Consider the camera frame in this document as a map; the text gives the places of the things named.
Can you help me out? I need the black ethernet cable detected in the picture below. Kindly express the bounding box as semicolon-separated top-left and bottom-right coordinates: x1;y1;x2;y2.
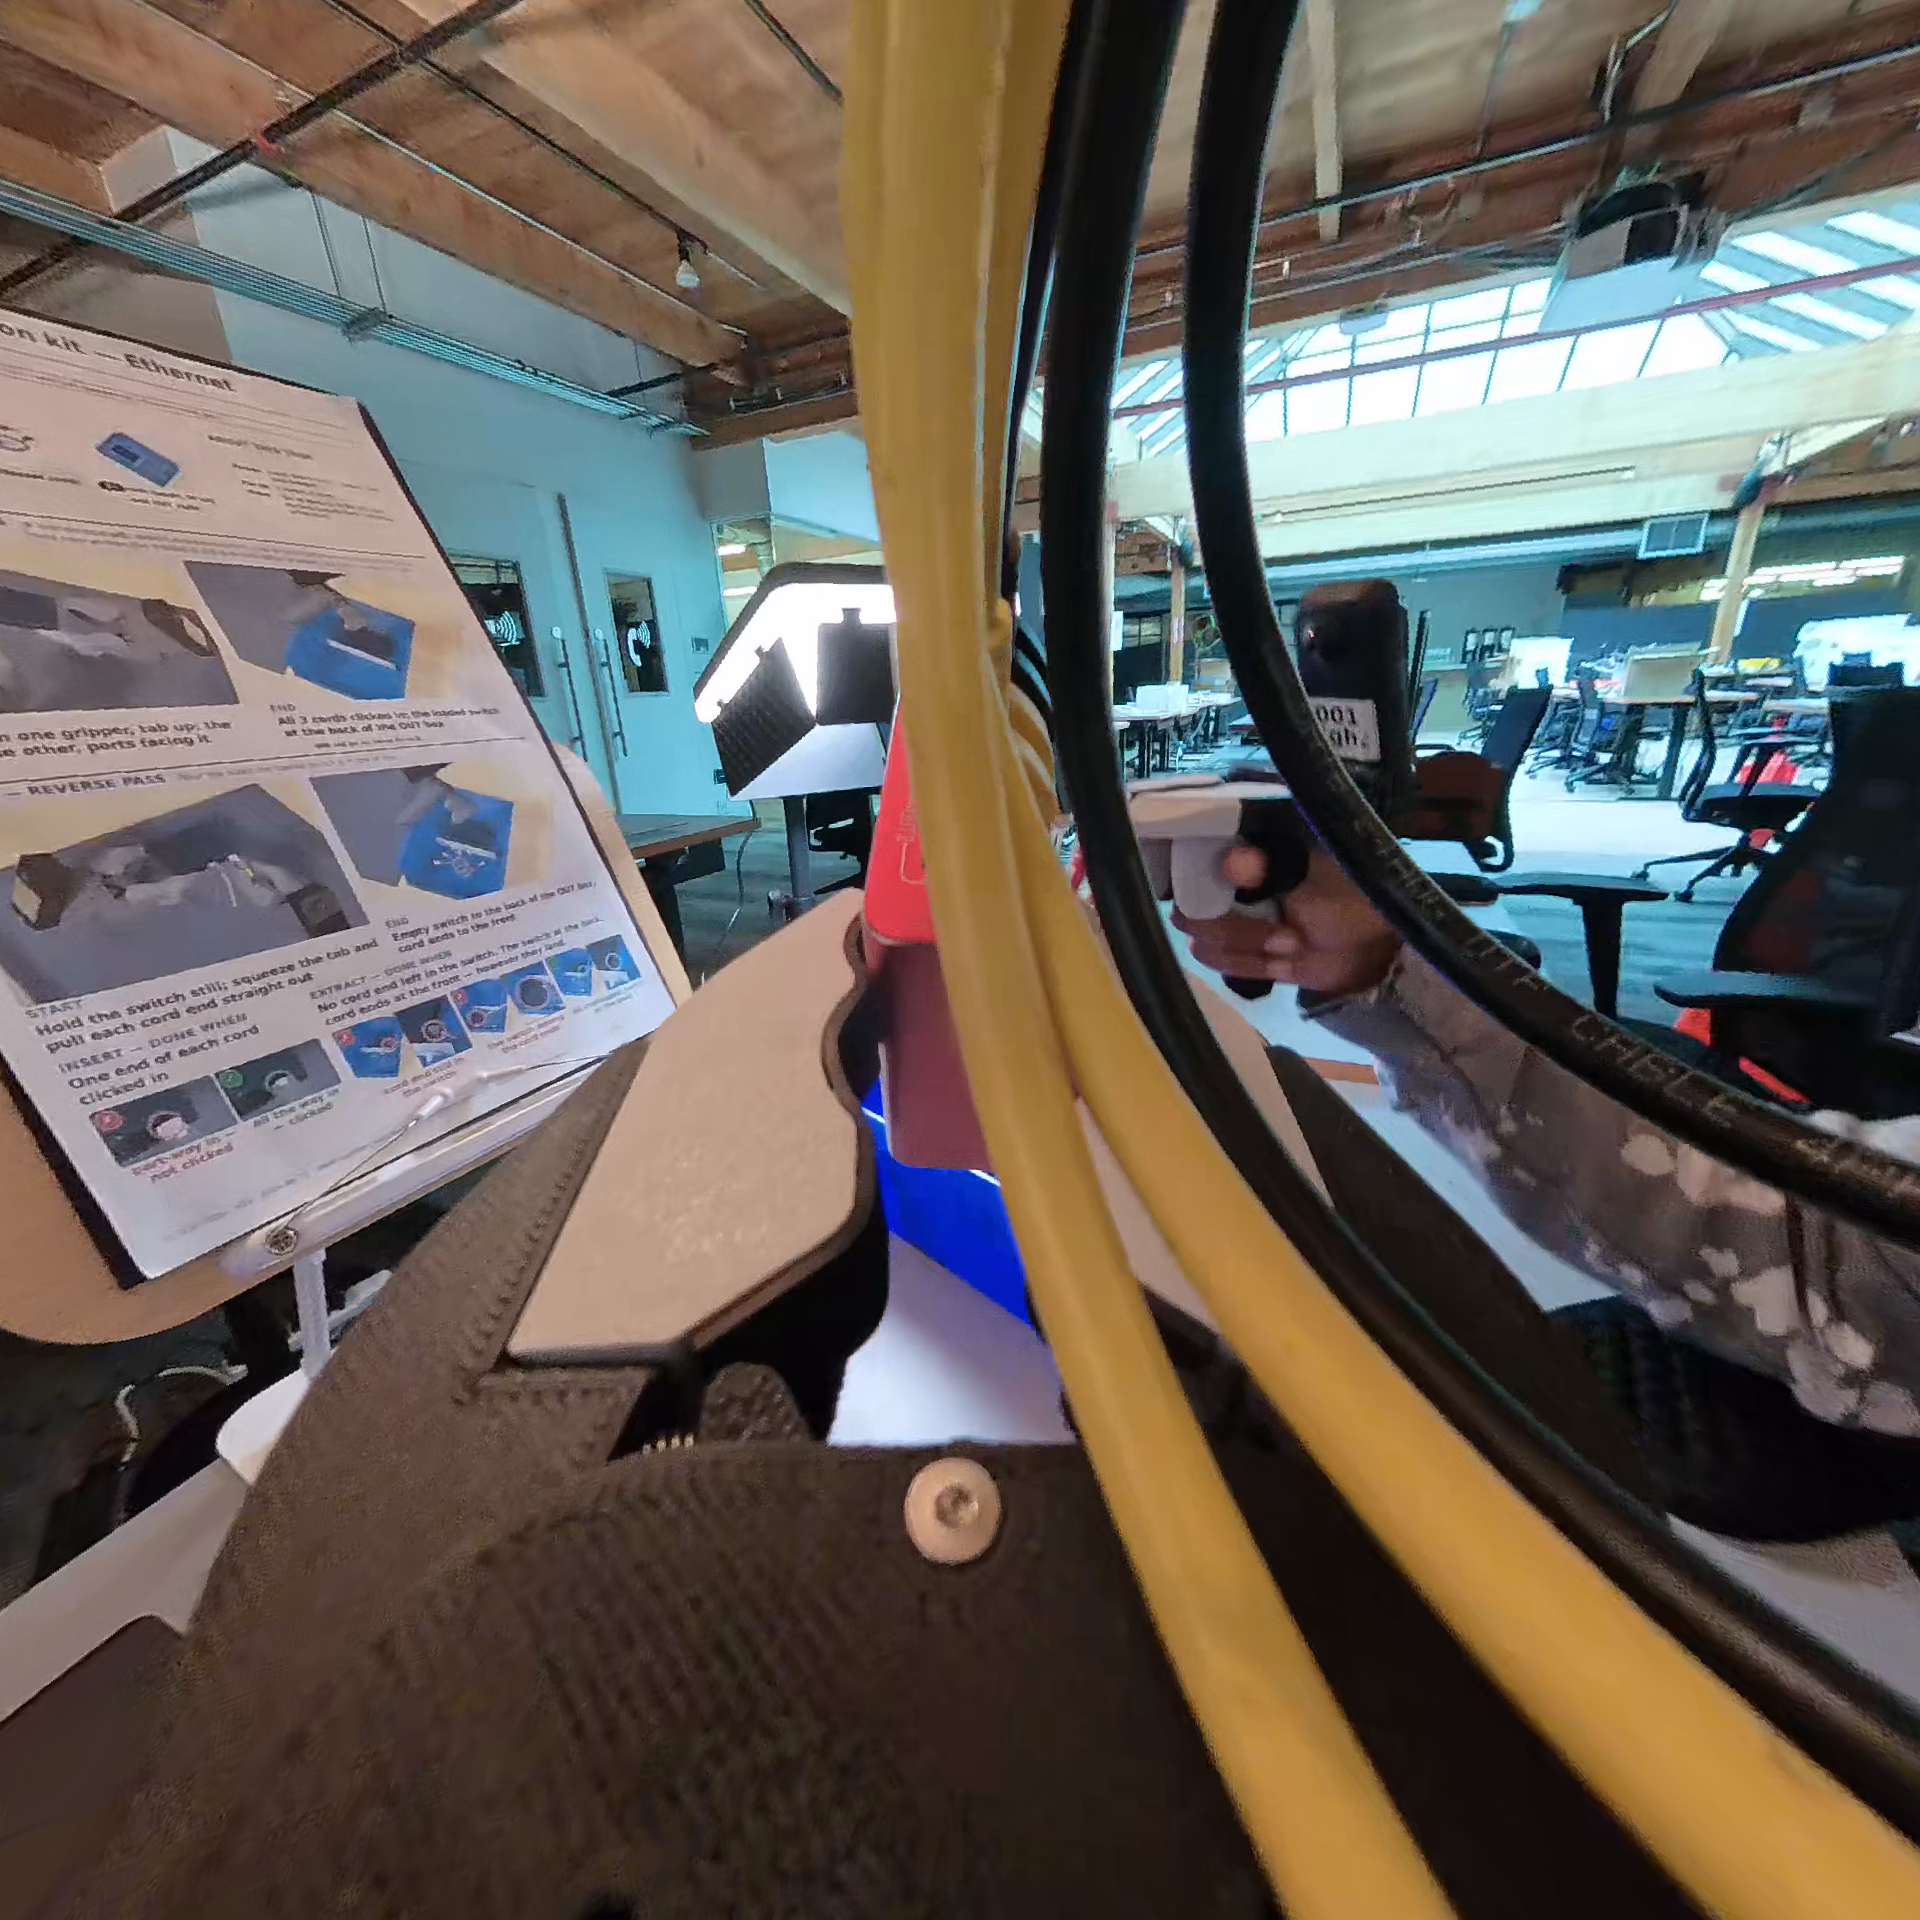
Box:
1018;0;1920;1803

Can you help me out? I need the blue plastic bin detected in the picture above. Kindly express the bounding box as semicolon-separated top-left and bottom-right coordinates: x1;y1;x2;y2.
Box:
862;1071;1043;1328

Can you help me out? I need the grey ceiling unit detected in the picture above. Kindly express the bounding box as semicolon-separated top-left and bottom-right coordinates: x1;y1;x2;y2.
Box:
1542;169;1730;330

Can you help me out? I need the instruction sheet on stand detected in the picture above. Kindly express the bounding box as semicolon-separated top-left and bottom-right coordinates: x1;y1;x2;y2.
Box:
0;300;696;1339

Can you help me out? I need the person's right forearm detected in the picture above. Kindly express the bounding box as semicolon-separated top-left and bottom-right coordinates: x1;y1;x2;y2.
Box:
1320;944;1920;1440

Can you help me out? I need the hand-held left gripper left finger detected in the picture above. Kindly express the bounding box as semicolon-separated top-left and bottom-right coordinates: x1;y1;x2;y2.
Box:
503;890;890;1434

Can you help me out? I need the person's right hand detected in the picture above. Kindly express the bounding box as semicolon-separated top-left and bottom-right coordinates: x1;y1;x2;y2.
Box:
1171;843;1405;1001

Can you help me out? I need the red ethernet splitter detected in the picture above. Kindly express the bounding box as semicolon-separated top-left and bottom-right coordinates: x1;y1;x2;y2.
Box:
862;703;998;1179

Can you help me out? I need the yellow ethernet cable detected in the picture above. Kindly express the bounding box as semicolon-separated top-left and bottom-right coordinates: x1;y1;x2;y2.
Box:
839;0;1920;1920

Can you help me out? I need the black office chair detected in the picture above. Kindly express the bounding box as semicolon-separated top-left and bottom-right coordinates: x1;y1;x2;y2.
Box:
1650;681;1920;1119
1418;681;1667;1021

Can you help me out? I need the black mesh chair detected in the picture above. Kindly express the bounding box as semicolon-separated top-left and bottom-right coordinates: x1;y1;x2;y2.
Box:
1546;1290;1920;1544

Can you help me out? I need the printed instruction sheet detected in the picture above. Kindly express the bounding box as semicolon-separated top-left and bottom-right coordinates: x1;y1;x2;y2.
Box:
0;308;674;1285

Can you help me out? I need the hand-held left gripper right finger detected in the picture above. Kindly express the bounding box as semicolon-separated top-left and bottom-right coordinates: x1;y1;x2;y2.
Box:
1154;975;1275;1111

